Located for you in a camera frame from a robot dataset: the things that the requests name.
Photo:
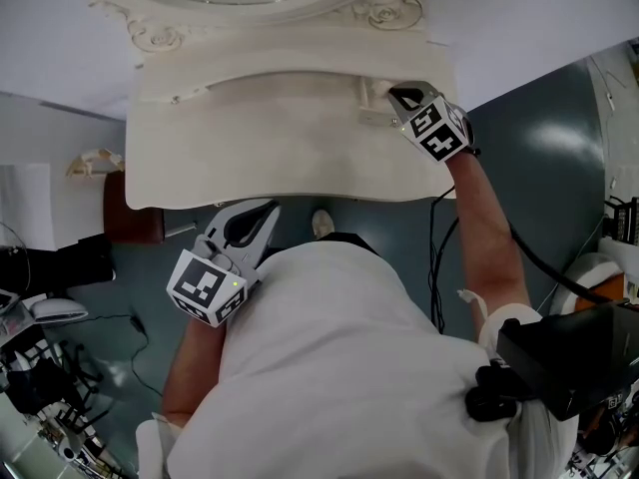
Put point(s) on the white round armchair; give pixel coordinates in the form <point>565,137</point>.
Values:
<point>584,272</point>

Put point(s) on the person's white shoe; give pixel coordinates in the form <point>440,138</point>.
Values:
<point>323,223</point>

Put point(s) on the person's black trousers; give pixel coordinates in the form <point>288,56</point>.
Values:
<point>349,240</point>

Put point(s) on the cream ornate dressing table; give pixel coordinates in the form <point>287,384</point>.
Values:
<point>274,157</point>

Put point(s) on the person's right forearm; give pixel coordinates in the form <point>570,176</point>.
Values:
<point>484,227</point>

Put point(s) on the person's white shirt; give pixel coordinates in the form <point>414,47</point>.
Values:
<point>339,367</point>

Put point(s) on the person's left forearm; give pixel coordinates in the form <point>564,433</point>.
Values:
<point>192,367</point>

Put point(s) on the wooden chair brown seat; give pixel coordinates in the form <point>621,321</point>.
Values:
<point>132,207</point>

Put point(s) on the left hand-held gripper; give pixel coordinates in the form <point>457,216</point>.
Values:
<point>199,287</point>

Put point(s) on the black box device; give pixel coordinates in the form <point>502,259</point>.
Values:
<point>574,357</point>

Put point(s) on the orange cushion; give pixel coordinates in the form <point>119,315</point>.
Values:
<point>611,287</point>

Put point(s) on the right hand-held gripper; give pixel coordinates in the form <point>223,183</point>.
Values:
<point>439,133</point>

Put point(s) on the black folding stand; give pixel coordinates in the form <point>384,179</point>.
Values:
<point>75,382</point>

